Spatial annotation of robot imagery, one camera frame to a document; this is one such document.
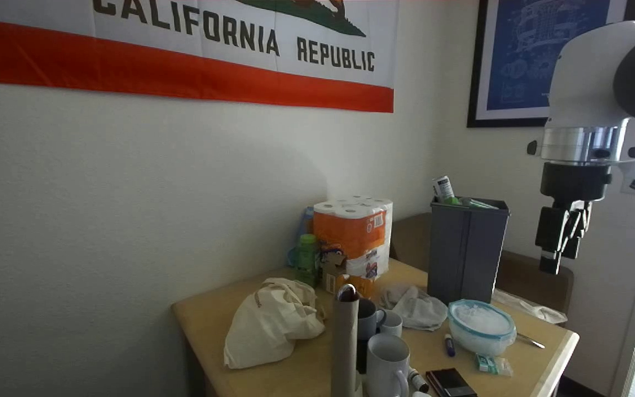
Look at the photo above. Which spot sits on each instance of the green bottle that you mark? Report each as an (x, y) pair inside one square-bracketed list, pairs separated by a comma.
[(307, 258)]

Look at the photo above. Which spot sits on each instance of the framed blue blueprint poster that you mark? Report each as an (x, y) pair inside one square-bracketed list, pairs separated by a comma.
[(513, 53)]

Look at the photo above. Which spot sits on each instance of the black phone with cover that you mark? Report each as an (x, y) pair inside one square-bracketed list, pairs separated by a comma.
[(447, 383)]

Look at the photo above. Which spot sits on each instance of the grey storage bin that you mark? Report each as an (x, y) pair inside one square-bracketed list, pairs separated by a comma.
[(466, 244)]

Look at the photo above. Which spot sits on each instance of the orange toilet paper pack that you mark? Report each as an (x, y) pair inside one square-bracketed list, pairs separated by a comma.
[(358, 225)]

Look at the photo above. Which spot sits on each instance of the white spray can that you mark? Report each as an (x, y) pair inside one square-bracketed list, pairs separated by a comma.
[(445, 190)]

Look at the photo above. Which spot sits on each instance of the California Republic flag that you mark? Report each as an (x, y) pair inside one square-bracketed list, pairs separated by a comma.
[(320, 53)]

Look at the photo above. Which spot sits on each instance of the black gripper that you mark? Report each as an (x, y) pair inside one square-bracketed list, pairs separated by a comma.
[(560, 230)]

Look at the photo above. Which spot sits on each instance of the small white cup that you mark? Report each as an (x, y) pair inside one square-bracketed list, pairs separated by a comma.
[(393, 324)]

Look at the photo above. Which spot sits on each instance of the white mug with logo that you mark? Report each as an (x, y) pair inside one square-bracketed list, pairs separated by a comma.
[(387, 366)]

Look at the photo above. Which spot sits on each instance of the cream cloth bag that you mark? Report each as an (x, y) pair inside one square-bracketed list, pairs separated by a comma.
[(270, 322)]

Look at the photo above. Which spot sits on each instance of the crumpled clear plastic bag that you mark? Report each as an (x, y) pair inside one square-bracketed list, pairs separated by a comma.
[(414, 308)]

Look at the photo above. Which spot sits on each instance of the dark grey mug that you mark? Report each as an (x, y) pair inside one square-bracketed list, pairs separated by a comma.
[(369, 321)]

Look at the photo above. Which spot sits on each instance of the clear plastic food container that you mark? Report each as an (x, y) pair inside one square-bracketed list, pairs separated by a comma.
[(481, 327)]

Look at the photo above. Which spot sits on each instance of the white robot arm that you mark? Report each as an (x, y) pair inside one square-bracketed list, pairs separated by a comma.
[(589, 128)]

